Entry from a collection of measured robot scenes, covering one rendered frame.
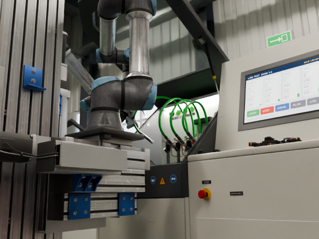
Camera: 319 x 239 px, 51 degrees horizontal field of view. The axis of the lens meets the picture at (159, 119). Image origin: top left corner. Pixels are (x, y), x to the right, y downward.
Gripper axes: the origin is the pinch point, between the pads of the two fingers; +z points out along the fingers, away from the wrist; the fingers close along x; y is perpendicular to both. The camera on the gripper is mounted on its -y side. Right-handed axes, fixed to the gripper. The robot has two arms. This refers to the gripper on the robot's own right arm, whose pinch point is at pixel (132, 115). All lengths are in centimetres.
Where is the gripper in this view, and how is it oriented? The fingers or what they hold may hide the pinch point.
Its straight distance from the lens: 183.2
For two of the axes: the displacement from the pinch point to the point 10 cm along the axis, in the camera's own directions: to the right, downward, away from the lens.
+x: 7.3, -1.7, -6.7
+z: 0.2, 9.7, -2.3
